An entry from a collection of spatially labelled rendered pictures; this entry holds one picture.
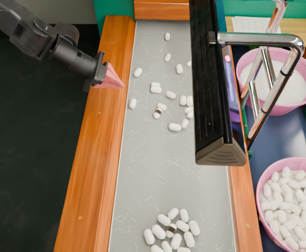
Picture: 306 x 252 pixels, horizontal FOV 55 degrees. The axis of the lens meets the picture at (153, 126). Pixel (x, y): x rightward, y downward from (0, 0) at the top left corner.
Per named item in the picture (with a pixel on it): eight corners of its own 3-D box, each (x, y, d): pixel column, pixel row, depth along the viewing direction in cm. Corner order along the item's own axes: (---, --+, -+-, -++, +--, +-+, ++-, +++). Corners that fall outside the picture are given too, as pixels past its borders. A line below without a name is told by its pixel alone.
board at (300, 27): (222, 44, 105) (223, 42, 104) (219, 18, 113) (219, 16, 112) (315, 47, 104) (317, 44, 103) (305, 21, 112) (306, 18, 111)
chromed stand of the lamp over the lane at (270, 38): (186, 158, 89) (210, 41, 52) (185, 106, 100) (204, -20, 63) (249, 161, 89) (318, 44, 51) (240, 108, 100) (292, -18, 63)
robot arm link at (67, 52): (43, 61, 70) (53, 44, 67) (48, 45, 75) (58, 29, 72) (69, 75, 73) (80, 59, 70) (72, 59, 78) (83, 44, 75)
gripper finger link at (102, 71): (131, 75, 80) (101, 57, 75) (128, 94, 76) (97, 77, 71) (117, 87, 85) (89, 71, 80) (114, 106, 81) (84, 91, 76)
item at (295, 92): (240, 116, 97) (245, 105, 92) (233, 67, 110) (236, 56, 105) (308, 118, 96) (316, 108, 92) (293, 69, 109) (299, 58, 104)
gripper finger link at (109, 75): (132, 68, 81) (103, 51, 77) (129, 87, 77) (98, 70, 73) (118, 81, 86) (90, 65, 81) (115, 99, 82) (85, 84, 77)
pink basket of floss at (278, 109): (275, 137, 93) (286, 120, 85) (214, 89, 105) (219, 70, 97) (322, 96, 103) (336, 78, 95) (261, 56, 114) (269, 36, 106)
